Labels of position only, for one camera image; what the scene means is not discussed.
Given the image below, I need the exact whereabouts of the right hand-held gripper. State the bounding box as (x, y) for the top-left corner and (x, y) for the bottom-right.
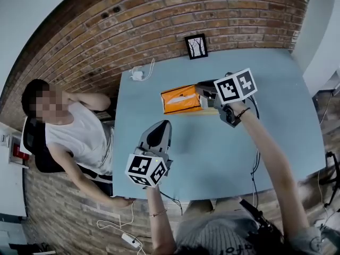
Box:
(196, 67), (258, 129)

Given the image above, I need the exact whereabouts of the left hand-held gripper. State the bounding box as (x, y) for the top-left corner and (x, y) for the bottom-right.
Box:
(124, 120), (174, 188)

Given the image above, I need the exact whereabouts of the tan container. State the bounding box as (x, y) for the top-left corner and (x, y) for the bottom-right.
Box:
(183, 107), (222, 117)

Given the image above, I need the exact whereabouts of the orange packet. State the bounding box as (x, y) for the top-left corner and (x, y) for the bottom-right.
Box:
(160, 84), (203, 116)

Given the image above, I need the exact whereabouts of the person's right forearm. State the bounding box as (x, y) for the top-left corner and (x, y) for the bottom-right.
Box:
(231, 100), (311, 240)

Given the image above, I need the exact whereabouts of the person's left forearm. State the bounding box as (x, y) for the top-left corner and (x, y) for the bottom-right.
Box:
(146, 183), (178, 255)

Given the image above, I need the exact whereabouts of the thin pink wrist band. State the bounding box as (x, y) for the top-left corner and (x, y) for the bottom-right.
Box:
(148, 208), (168, 218)

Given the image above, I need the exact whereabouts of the person's grey striped shirt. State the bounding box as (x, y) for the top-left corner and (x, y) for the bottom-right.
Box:
(174, 210), (340, 255)

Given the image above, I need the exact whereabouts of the black office chair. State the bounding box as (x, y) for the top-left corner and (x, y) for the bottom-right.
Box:
(22, 116), (67, 174)

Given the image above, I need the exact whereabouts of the red box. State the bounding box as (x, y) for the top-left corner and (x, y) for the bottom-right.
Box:
(11, 143), (30, 165)

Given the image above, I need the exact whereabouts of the black stand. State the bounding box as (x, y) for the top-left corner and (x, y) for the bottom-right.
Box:
(318, 151), (340, 210)

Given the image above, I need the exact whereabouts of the black wrist cord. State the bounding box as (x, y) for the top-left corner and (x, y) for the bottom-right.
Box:
(235, 107), (252, 121)

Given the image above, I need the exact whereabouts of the black picture frame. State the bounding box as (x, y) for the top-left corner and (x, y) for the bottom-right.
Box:
(184, 33), (209, 61)

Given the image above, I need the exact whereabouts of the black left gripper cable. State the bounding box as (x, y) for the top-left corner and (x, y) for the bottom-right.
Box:
(158, 189), (184, 215)

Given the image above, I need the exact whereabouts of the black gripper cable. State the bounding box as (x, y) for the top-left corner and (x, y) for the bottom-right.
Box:
(248, 93), (263, 206)
(158, 189), (184, 215)

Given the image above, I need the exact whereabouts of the white charger with cable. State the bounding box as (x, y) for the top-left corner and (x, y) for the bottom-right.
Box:
(129, 58), (156, 82)

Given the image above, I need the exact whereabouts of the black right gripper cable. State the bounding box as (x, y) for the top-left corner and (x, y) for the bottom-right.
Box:
(248, 93), (263, 206)

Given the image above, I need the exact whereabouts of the white power adapter with cable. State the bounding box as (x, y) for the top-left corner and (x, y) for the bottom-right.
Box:
(96, 199), (147, 255)

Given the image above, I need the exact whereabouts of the black strap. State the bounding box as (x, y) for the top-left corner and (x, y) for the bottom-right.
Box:
(238, 198), (285, 251)

